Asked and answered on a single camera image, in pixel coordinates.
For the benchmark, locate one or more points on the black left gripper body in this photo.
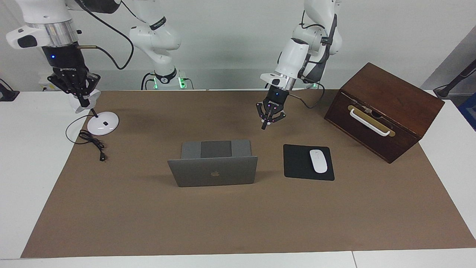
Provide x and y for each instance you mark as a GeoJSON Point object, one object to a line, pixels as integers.
{"type": "Point", "coordinates": [277, 98]}

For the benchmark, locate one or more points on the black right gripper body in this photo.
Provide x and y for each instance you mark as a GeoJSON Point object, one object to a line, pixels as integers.
{"type": "Point", "coordinates": [65, 61]}

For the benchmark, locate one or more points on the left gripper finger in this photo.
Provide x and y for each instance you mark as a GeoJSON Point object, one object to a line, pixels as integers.
{"type": "Point", "coordinates": [278, 116]}
{"type": "Point", "coordinates": [263, 113]}

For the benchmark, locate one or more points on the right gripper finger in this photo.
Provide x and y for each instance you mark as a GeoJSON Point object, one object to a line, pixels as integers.
{"type": "Point", "coordinates": [92, 83]}
{"type": "Point", "coordinates": [70, 85]}

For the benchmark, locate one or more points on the grey laptop computer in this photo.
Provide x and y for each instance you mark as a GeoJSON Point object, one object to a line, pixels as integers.
{"type": "Point", "coordinates": [214, 173]}

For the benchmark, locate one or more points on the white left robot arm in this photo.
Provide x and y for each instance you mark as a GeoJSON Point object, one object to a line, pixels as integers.
{"type": "Point", "coordinates": [293, 56]}

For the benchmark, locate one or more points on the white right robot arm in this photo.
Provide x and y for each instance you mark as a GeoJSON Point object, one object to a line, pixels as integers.
{"type": "Point", "coordinates": [37, 11]}

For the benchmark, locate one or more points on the white desk lamp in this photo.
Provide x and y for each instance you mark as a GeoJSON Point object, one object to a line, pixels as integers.
{"type": "Point", "coordinates": [104, 124]}

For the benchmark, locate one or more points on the black mouse pad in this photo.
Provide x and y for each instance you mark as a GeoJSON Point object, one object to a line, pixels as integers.
{"type": "Point", "coordinates": [297, 163]}

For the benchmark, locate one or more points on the white computer mouse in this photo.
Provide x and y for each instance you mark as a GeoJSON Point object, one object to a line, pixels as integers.
{"type": "Point", "coordinates": [318, 162]}

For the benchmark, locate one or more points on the black stand foot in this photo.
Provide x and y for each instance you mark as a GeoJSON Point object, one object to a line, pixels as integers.
{"type": "Point", "coordinates": [7, 96]}

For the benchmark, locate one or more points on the brown table mat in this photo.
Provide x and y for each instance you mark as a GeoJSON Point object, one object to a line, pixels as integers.
{"type": "Point", "coordinates": [238, 223]}

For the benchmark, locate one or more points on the dark brown wooden box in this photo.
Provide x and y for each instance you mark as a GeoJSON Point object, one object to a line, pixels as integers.
{"type": "Point", "coordinates": [390, 93]}

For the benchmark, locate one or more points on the black tripod stand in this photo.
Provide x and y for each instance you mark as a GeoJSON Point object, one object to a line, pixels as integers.
{"type": "Point", "coordinates": [452, 83]}

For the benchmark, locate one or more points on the blue object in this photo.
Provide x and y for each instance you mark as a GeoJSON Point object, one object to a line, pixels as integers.
{"type": "Point", "coordinates": [469, 111]}

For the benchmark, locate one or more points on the white wall socket box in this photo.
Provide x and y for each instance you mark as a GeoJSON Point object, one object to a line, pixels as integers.
{"type": "Point", "coordinates": [44, 88]}

